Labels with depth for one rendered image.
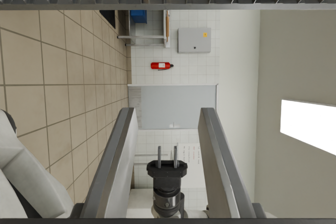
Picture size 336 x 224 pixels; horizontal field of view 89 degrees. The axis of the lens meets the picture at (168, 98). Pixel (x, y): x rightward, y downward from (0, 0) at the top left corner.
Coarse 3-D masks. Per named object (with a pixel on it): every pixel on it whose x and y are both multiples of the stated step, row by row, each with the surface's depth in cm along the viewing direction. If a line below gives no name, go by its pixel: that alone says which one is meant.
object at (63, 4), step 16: (16, 0) 68; (64, 0) 68; (112, 0) 69; (128, 0) 69; (160, 0) 69; (176, 0) 69; (224, 0) 69; (240, 0) 69; (272, 0) 70; (288, 0) 70; (304, 0) 70
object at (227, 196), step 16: (208, 112) 10; (208, 128) 9; (208, 144) 8; (224, 144) 8; (208, 160) 8; (224, 160) 7; (208, 176) 8; (224, 176) 6; (240, 176) 7; (208, 192) 8; (224, 192) 6; (240, 192) 6; (208, 208) 8; (224, 208) 6; (240, 208) 6; (256, 208) 6
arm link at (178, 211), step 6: (180, 192) 60; (180, 198) 58; (180, 204) 58; (156, 210) 53; (162, 210) 52; (168, 210) 52; (174, 210) 52; (180, 210) 58; (156, 216) 56; (162, 216) 54; (168, 216) 54; (174, 216) 55; (180, 216) 59
